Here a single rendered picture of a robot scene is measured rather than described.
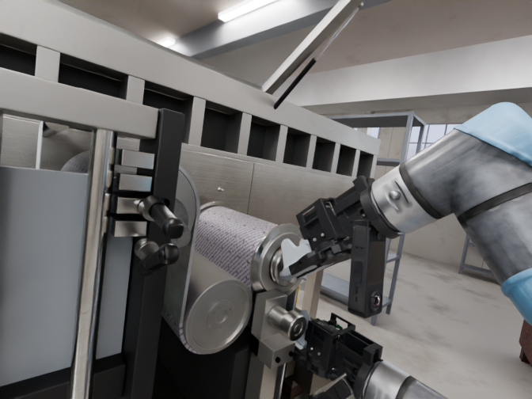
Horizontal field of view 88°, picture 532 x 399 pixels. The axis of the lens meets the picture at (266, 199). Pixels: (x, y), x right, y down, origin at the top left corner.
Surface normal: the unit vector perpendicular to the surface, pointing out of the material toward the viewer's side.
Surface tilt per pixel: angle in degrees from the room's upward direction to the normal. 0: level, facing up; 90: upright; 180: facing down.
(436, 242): 90
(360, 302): 87
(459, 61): 90
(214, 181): 90
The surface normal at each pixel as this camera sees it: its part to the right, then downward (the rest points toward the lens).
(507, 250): -0.90, 0.11
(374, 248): 0.65, 0.01
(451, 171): -0.76, 0.09
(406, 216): -0.37, 0.52
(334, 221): 0.59, -0.51
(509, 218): -0.69, -0.11
